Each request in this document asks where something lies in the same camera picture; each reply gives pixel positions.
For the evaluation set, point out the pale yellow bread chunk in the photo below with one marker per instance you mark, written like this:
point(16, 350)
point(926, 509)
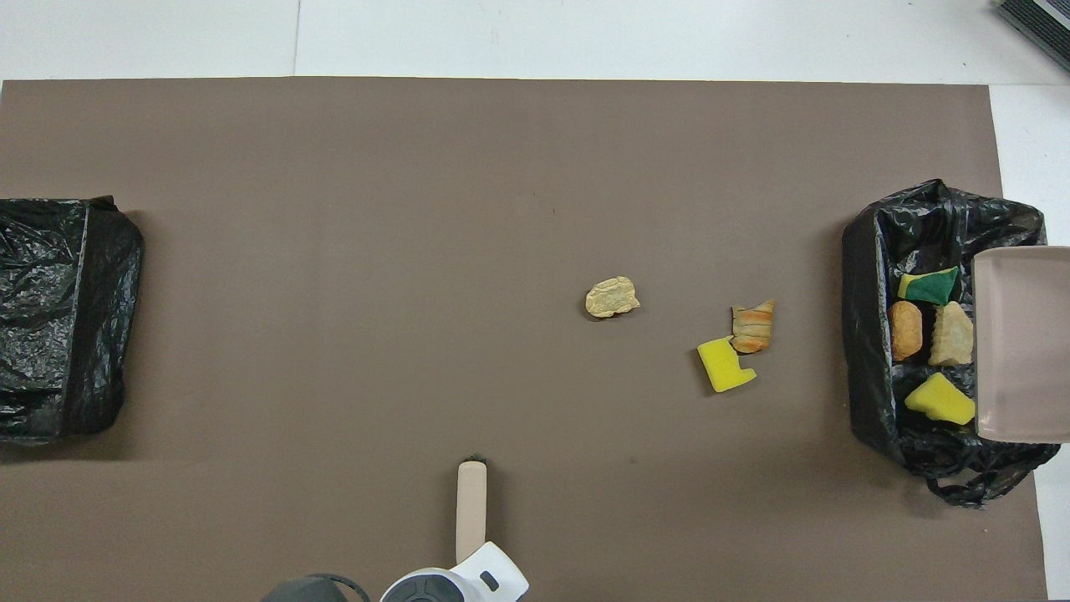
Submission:
point(612, 298)

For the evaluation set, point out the bin with black bag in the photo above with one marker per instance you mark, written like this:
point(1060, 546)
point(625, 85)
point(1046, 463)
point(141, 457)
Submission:
point(50, 359)
point(865, 334)

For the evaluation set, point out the beige brush with black bristles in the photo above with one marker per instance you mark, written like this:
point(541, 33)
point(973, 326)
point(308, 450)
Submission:
point(471, 510)

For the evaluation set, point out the beige plastic dustpan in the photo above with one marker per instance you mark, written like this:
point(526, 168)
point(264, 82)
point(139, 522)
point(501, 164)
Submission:
point(1024, 343)

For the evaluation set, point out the brown table mat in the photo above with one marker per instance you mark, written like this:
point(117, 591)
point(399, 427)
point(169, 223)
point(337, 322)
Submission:
point(418, 209)

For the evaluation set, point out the striped croissant piece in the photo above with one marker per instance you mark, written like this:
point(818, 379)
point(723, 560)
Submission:
point(752, 328)

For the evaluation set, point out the yellow wedge sponge piece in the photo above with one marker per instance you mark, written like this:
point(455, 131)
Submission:
point(940, 400)

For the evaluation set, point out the green and yellow sponge piece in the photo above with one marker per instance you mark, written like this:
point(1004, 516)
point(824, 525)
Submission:
point(932, 288)

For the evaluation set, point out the pale beige bread chunk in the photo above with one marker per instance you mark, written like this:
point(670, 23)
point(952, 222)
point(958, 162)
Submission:
point(951, 336)

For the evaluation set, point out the dark grey ribbed device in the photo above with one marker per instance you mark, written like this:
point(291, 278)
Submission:
point(1041, 21)

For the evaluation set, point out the orange-brown oval bread lump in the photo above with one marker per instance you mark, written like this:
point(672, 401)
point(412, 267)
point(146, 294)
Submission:
point(905, 330)

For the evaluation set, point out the yellow L-shaped sponge piece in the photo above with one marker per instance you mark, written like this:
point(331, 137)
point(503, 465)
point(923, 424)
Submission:
point(720, 368)

